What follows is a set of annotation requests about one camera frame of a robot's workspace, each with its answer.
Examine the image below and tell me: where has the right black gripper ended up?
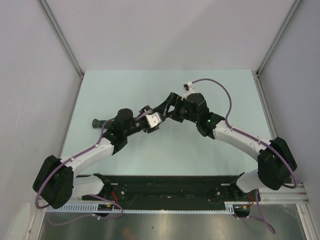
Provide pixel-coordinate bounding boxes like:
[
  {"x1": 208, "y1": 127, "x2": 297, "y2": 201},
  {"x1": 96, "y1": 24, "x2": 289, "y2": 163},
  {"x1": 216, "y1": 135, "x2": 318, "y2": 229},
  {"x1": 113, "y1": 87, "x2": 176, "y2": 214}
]
[{"x1": 153, "y1": 92, "x2": 199, "y2": 124}]

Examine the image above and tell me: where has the grey slotted cable duct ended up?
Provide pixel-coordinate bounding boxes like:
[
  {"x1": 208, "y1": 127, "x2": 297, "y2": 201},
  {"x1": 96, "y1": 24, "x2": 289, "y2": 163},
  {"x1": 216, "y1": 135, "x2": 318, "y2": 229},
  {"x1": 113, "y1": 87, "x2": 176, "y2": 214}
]
[{"x1": 46, "y1": 202, "x2": 235, "y2": 215}]

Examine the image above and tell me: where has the right aluminium frame post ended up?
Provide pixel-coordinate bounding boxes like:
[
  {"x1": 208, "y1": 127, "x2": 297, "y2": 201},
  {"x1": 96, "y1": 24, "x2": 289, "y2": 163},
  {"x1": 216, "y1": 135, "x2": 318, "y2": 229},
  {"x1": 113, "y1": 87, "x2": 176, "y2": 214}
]
[{"x1": 256, "y1": 0, "x2": 303, "y2": 76}]

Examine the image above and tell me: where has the black corrugated hose with nut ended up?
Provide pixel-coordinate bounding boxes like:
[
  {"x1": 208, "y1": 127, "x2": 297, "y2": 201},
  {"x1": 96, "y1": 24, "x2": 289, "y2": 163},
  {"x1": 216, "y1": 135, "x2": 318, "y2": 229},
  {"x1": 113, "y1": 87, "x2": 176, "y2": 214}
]
[{"x1": 91, "y1": 109, "x2": 166, "y2": 131}]

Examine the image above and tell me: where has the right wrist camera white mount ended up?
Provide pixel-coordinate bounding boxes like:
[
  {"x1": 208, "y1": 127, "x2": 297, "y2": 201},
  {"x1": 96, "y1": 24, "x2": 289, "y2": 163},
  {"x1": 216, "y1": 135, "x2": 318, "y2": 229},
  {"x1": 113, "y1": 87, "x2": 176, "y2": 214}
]
[{"x1": 182, "y1": 81, "x2": 196, "y2": 99}]

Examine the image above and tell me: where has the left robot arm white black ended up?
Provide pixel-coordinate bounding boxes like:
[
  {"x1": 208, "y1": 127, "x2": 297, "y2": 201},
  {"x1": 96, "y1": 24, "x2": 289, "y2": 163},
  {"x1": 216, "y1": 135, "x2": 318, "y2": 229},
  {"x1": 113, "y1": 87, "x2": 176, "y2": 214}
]
[{"x1": 32, "y1": 106, "x2": 168, "y2": 209}]

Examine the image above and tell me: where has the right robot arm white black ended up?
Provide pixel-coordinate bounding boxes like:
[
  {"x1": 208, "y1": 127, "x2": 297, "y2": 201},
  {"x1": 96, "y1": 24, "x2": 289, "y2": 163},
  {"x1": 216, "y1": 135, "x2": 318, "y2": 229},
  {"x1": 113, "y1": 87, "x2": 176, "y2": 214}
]
[{"x1": 154, "y1": 92, "x2": 297, "y2": 201}]

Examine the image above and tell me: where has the aluminium extrusion rail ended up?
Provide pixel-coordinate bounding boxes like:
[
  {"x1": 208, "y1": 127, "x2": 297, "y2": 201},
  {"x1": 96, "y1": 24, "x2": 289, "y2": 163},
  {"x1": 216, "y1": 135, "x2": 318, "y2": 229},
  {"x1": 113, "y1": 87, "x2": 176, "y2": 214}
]
[{"x1": 259, "y1": 183, "x2": 309, "y2": 204}]

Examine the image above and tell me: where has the aluminium frame post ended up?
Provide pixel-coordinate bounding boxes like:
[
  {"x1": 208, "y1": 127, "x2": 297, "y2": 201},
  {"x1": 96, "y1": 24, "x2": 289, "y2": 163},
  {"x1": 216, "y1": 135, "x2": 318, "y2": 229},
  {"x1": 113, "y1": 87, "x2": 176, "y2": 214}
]
[
  {"x1": 37, "y1": 0, "x2": 85, "y2": 78},
  {"x1": 256, "y1": 0, "x2": 303, "y2": 76}
]

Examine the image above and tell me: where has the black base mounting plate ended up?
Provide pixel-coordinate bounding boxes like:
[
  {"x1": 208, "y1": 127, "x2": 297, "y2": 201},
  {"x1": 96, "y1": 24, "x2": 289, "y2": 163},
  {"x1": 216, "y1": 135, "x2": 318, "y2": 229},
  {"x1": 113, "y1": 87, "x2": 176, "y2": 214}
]
[{"x1": 96, "y1": 174, "x2": 261, "y2": 210}]

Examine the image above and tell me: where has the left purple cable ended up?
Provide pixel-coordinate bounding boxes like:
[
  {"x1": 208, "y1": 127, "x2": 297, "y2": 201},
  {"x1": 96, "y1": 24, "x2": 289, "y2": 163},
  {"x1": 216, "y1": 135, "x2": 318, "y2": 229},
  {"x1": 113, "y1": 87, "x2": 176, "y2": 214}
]
[{"x1": 34, "y1": 113, "x2": 153, "y2": 226}]

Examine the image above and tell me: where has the left aluminium frame post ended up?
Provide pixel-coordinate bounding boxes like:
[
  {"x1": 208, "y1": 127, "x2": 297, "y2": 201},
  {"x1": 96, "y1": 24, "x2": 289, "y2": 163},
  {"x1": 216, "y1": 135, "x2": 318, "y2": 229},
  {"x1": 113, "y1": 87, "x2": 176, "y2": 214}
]
[{"x1": 37, "y1": 0, "x2": 85, "y2": 78}]

